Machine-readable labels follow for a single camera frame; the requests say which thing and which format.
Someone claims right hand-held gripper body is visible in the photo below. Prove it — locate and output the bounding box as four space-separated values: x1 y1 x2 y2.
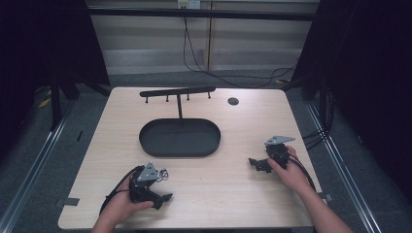
264 135 296 170

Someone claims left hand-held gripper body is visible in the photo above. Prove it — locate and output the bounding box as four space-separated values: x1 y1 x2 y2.
128 161 163 205

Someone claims silver key ring with keys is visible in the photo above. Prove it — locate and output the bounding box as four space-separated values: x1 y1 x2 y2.
156 168 170 183

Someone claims black key holder stand with tray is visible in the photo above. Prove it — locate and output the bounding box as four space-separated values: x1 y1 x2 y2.
138 85 222 158

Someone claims person's right hand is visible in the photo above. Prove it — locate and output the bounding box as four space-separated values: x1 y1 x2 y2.
267 145 313 196

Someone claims person's left hand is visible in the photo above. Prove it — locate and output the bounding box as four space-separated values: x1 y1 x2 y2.
99 185 155 225

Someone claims black metal stand leg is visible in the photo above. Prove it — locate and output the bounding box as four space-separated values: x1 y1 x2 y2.
49 72 63 132

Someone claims dark curtain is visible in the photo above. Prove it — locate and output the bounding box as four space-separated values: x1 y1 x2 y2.
291 0 412 205
0 0 112 156

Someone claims yellow floor tape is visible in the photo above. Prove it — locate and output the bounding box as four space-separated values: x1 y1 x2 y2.
37 89 52 110

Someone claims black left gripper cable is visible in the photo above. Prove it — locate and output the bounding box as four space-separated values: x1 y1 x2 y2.
98 165 146 216

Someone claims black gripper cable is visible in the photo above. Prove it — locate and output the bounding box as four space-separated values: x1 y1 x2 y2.
288 152 318 193
98 165 146 216

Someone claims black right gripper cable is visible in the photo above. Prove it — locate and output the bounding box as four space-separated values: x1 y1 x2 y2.
288 152 318 193

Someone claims bundle of black floor cables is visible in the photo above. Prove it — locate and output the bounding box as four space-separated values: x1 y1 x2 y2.
301 86 336 150

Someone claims grey table bracket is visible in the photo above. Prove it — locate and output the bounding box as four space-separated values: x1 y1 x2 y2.
318 191 334 204
53 196 81 209

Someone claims metal floor rail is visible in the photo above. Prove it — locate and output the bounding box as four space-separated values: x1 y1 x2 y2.
305 101 384 233
0 103 76 233

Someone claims black wall cable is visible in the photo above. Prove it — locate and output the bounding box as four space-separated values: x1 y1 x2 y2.
182 15 298 89

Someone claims black horizontal frame bar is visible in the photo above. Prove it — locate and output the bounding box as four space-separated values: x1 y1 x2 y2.
86 7 318 22

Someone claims white wall power outlet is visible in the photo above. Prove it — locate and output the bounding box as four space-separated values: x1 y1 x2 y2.
177 0 202 10

